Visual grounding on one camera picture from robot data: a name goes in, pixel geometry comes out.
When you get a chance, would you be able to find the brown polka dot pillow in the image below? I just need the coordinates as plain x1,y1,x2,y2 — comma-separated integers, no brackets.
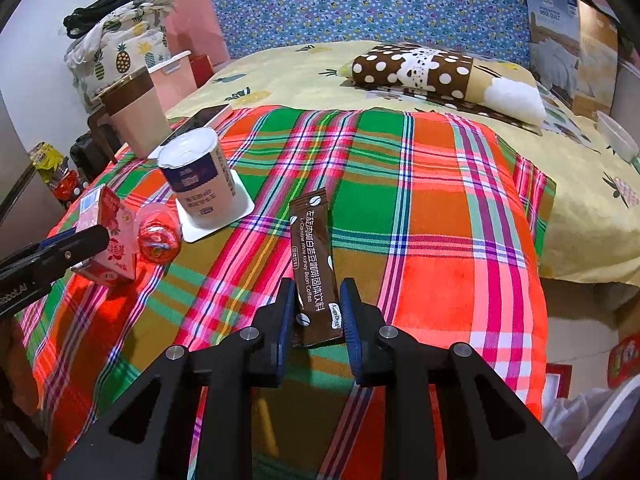
337,42,548,126

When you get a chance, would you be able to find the plaid blanket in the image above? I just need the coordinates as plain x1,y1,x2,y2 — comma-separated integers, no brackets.
15,105,558,480

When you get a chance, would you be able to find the dark red box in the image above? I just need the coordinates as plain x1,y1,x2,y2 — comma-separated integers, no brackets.
190,54,221,88

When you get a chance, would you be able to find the brown stool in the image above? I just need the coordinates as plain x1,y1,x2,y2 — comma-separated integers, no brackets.
87,110,126,163

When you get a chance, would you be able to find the yellow snack packet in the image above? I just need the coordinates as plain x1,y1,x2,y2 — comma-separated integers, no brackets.
30,142,66,181

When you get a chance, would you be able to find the white smartphone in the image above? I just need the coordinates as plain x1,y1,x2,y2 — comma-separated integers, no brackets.
147,104,233,160

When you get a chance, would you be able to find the brown coffee sachet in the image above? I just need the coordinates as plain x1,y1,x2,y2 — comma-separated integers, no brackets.
289,187,348,350

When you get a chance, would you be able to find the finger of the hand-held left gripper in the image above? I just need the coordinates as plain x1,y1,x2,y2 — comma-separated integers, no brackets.
0,225,111,286

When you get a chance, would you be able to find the black bag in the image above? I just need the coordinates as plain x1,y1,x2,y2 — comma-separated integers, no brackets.
70,132,108,183

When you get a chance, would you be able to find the white square coaster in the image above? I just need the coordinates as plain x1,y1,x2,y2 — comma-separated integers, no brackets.
176,169,257,244

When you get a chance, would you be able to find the beige cup with brown band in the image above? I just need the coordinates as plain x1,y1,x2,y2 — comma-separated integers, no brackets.
94,65,173,159

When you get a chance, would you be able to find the black cloth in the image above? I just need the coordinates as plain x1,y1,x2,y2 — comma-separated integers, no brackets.
62,0,161,36

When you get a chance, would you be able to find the yogurt cup with navy label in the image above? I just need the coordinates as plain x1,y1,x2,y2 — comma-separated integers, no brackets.
157,127,237,228

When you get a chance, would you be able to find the grey metal cabinet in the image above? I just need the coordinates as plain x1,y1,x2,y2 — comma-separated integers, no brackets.
0,95,66,241

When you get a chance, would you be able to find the pineapple print storage bag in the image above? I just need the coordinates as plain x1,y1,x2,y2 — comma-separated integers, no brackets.
65,0,176,113

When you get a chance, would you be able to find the red snack packet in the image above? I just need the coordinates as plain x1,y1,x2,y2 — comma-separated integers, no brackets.
606,332,640,388

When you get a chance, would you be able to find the white plastic bag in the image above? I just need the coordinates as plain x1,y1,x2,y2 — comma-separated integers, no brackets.
542,385,640,466

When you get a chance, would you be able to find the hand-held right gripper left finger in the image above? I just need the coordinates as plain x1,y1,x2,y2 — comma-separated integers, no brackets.
52,277,298,480

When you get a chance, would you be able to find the blue floral cloth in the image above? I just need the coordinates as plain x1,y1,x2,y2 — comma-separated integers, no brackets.
200,0,571,68

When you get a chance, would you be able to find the yellow printed bedsheet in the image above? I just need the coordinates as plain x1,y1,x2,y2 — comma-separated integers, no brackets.
165,40,640,286

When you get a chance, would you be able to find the clear plastic container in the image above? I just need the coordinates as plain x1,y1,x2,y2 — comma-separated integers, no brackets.
595,110,640,163

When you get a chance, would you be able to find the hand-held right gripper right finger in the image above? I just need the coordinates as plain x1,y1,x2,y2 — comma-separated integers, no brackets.
339,277,578,480

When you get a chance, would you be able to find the pink drink carton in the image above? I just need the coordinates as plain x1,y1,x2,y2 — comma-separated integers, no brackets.
70,184,146,288

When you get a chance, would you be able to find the red jelly cup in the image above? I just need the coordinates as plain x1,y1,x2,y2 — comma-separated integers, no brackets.
135,203,183,263

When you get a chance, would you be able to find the packaged quilt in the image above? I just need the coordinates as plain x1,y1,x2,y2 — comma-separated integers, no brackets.
515,0,628,118

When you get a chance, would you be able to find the red bottle pack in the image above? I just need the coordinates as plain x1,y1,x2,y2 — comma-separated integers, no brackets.
50,170,83,206

